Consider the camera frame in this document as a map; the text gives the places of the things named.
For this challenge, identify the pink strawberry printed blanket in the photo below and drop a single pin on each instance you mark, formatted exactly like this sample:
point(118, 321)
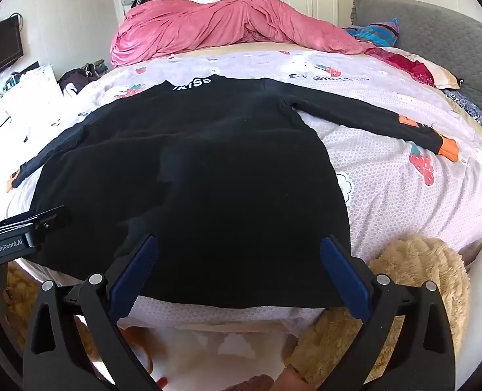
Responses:
point(387, 195)

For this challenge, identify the blue patterned cloth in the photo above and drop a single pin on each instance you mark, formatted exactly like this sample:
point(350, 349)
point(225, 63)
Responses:
point(475, 110)

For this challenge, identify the black t-shirt orange print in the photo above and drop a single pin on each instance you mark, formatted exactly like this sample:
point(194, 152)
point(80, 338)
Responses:
point(204, 191)

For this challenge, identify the grey quilted headboard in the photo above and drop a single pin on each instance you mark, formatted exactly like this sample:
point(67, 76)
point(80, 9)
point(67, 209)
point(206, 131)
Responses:
point(428, 28)

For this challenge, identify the pink duvet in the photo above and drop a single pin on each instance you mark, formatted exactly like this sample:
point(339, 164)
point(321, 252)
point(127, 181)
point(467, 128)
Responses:
point(224, 24)

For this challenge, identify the cream pillow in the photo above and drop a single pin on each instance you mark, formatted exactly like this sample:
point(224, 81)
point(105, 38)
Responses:
point(442, 75)

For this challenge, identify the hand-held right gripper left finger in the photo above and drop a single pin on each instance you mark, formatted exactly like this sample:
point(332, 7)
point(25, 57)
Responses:
point(137, 271)

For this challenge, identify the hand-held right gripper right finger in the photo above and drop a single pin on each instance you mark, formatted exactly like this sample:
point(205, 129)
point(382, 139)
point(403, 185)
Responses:
point(343, 273)

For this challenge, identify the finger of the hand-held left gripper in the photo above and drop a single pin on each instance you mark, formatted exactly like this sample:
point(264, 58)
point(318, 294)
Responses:
point(51, 219)

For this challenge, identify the striped blue pink pillow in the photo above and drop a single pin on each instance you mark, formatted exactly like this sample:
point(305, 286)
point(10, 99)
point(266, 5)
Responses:
point(375, 32)

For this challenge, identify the pile of dark clothes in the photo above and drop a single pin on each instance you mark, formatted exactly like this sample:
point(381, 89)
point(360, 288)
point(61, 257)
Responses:
point(80, 79)

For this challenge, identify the white dresser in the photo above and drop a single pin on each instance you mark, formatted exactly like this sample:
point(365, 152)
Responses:
point(29, 89)

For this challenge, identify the red patterned cloth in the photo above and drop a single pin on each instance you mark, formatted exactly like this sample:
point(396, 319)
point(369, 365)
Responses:
point(404, 63)

